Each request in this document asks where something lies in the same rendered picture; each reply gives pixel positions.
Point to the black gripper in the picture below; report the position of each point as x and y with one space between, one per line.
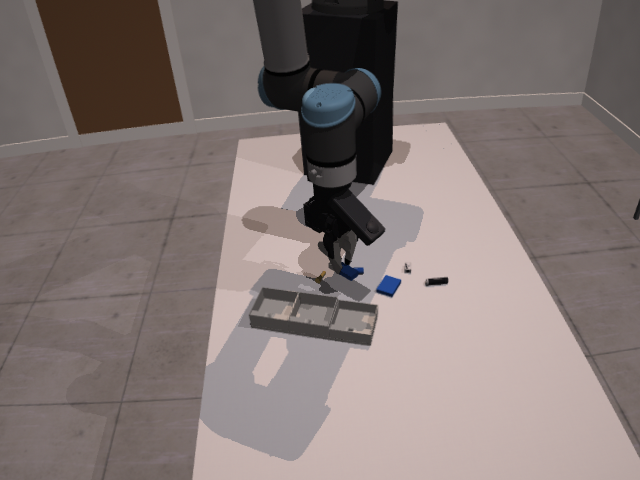
322 218

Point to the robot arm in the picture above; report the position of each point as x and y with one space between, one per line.
331 112

